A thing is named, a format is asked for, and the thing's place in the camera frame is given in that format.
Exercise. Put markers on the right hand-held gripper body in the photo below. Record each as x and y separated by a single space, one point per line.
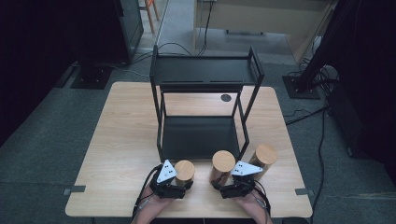
246 169

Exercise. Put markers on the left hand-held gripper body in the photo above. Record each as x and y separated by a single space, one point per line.
166 174

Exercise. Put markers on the short glass jar wooden lid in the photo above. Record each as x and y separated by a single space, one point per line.
184 170

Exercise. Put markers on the glass jar red contents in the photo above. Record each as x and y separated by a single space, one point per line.
223 161

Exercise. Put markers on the glass jar yellow contents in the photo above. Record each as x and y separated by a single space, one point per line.
265 155

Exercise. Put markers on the black metal two-tier rack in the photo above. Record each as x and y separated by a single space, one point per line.
199 137

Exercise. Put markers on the person's left hand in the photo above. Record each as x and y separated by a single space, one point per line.
154 203

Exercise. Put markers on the person's right hand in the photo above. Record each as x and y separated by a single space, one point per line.
252 203

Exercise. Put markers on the black round table grommet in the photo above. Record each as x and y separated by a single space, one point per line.
226 98

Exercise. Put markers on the black square stand base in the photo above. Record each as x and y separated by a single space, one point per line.
91 77
300 90

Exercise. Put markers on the black equipment box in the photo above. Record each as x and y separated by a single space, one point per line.
358 124

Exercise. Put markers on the black slanted stand pole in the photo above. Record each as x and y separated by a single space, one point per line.
323 46

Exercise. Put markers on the black cabinet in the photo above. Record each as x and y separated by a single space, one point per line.
130 28

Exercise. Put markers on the beige desk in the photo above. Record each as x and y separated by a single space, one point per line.
264 15

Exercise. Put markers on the wooden stool leg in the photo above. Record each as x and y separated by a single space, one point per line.
151 15

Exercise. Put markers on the dark curtain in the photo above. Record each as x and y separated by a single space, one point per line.
31 62

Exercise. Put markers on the grey table edge bracket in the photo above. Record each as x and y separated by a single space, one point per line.
74 189

